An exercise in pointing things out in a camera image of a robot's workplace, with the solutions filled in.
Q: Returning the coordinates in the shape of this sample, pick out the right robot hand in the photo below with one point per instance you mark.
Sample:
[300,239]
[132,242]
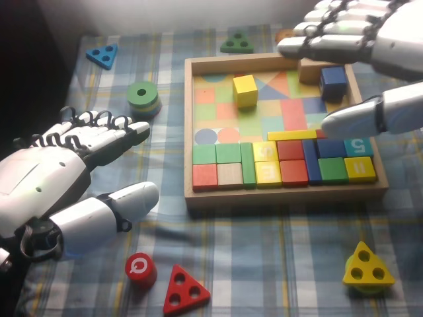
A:
[396,39]

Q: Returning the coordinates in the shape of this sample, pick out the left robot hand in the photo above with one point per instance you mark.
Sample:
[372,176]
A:
[39,185]

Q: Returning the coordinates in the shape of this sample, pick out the dark blue cube block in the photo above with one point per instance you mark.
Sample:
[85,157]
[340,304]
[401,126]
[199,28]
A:
[333,82]

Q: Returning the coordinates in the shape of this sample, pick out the yellow cube block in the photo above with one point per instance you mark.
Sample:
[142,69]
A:
[245,90]

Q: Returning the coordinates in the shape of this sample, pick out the natural wood arch block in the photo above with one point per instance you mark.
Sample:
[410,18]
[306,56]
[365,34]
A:
[309,72]

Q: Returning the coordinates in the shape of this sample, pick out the red cylinder block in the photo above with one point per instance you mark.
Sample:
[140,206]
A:
[142,277]

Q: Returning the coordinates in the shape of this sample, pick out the tan toy cookie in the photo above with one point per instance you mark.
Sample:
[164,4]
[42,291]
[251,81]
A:
[284,34]

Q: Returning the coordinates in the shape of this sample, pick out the stack of coloured rings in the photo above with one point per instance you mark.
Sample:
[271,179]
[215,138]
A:
[142,102]

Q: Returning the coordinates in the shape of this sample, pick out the blue triangle with holes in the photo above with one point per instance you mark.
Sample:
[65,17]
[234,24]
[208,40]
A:
[102,54]

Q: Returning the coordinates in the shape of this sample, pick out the green triangle with holes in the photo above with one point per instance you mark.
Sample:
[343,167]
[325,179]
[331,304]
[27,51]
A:
[238,49]

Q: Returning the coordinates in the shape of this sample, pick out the red triangle with holes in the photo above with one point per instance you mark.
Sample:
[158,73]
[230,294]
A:
[183,289]

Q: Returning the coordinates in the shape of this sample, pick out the wooden puzzle tray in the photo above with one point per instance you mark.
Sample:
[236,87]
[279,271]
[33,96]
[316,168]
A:
[284,196]

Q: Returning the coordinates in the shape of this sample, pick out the blue plaid cloth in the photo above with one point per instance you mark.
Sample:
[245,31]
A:
[231,247]

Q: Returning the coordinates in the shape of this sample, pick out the yellow triangle with holes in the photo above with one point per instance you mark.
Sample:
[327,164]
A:
[367,265]

